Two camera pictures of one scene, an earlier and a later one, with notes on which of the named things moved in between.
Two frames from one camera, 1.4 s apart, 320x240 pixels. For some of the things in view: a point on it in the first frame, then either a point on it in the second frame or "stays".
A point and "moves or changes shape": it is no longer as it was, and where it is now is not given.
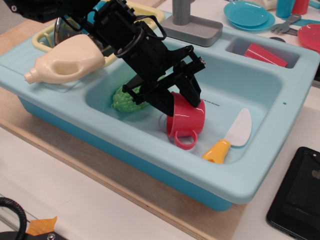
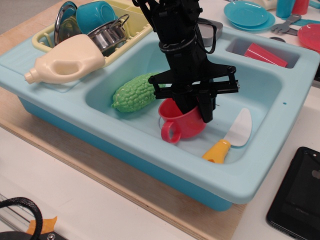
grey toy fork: x=284 y=27 stays
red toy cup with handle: x=186 y=120 moves or changes shape
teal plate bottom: x=269 y=22 stays
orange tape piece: x=39 y=226 stays
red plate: x=309 y=35 stays
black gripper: x=155 y=67 → x=191 y=79
